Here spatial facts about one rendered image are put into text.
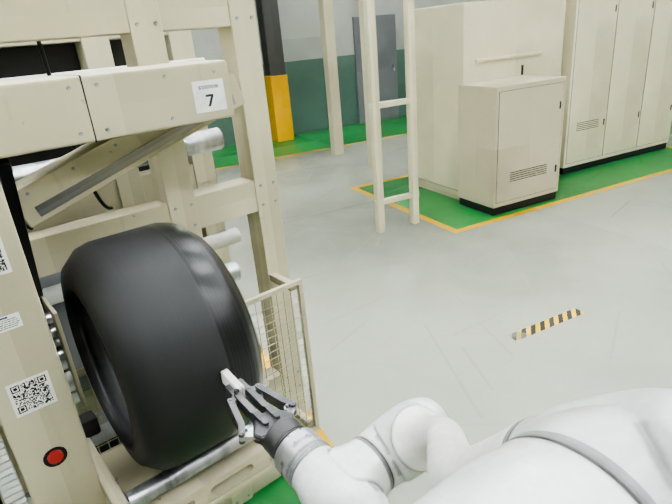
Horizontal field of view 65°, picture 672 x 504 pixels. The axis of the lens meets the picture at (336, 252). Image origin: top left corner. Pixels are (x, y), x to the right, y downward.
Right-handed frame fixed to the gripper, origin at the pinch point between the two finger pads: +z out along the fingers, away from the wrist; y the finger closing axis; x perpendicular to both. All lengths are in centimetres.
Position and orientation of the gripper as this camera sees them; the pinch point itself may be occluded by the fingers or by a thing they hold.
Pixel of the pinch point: (232, 384)
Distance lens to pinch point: 111.2
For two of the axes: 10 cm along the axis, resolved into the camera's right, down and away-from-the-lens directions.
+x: -0.1, 8.8, 4.8
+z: -6.5, -3.7, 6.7
